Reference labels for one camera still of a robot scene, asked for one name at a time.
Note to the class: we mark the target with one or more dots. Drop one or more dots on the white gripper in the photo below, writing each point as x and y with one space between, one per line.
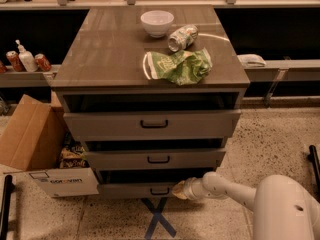
191 189

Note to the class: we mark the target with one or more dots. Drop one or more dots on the grey bottom drawer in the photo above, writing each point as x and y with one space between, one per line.
136 190

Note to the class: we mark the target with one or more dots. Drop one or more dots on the grey drawer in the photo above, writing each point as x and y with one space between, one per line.
155 159
136 190
119 126

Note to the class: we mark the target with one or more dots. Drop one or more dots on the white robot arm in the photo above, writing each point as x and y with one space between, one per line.
282 208

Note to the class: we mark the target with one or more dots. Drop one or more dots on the grey top drawer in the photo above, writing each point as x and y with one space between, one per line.
119 126

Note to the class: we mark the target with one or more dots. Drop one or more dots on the grey middle drawer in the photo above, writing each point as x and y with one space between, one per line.
155 159

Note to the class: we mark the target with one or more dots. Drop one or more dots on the grey drawer cabinet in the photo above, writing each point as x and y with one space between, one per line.
102 72

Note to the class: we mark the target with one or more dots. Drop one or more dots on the snack bags in box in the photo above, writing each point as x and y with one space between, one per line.
73 157

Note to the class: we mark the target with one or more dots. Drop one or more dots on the green chip bag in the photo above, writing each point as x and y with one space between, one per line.
181 68

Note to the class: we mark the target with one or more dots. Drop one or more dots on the black bar right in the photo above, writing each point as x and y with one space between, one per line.
313 158

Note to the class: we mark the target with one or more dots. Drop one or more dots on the black bar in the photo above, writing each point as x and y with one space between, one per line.
313 158
5 206

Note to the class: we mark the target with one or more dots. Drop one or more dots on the white folded cloth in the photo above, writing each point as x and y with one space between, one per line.
251 60

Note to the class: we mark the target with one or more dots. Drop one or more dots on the crushed green soda can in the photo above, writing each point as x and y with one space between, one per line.
182 38

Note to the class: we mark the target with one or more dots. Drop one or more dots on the brown cardboard box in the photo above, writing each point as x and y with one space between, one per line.
32 143

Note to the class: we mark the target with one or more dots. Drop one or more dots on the white bowl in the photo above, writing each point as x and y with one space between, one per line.
157 22

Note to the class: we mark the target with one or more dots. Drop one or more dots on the black bar left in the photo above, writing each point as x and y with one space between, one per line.
5 206

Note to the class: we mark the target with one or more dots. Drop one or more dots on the red soda can right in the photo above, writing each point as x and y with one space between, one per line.
43 62

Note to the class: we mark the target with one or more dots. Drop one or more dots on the red soda can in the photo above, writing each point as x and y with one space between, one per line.
14 60
43 62

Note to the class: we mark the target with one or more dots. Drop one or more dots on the white soap dispenser bottle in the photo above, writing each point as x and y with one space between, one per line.
26 58

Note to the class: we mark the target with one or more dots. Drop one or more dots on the red soda can left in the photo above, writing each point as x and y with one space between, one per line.
14 60

